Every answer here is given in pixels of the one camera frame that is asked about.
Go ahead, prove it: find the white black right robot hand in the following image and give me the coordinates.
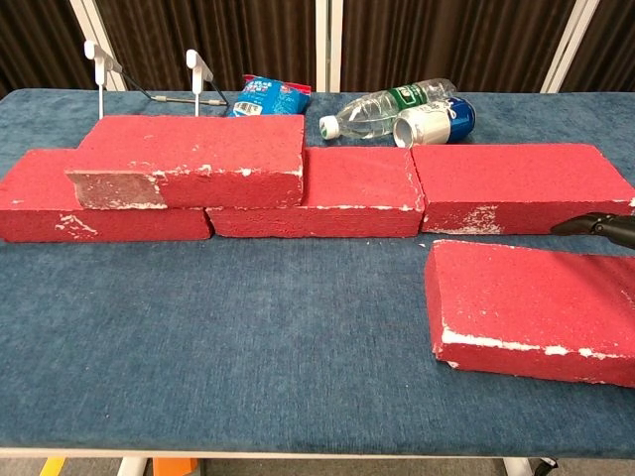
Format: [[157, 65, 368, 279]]
[[550, 211, 635, 251]]

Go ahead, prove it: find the blue white drink can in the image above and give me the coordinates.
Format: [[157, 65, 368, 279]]
[[393, 96, 477, 149]]

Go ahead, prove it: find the white table leg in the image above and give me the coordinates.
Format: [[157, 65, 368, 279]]
[[116, 456, 149, 476], [503, 456, 535, 476]]

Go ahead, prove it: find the clear plastic water bottle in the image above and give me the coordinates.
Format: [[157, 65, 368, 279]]
[[318, 77, 458, 143]]

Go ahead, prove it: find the blue table cloth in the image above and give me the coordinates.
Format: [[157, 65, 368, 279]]
[[0, 88, 635, 458]]

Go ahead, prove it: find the blue snack bag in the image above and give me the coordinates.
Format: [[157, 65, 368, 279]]
[[226, 73, 313, 119]]

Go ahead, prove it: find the dark brown curtain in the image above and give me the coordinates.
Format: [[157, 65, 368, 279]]
[[0, 0, 635, 98]]

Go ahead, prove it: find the orange object under table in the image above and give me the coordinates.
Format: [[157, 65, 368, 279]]
[[152, 456, 198, 476]]

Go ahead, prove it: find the white slanted frame post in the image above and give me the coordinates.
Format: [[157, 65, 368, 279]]
[[68, 0, 125, 91], [539, 0, 607, 94]]

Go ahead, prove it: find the white vertical frame post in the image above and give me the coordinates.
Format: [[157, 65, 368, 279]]
[[316, 0, 343, 93]]

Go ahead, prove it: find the white stand post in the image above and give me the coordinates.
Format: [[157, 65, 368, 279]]
[[186, 49, 215, 118], [83, 40, 123, 120]]

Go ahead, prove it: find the black wire with metal rod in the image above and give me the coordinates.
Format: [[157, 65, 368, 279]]
[[112, 61, 230, 108]]

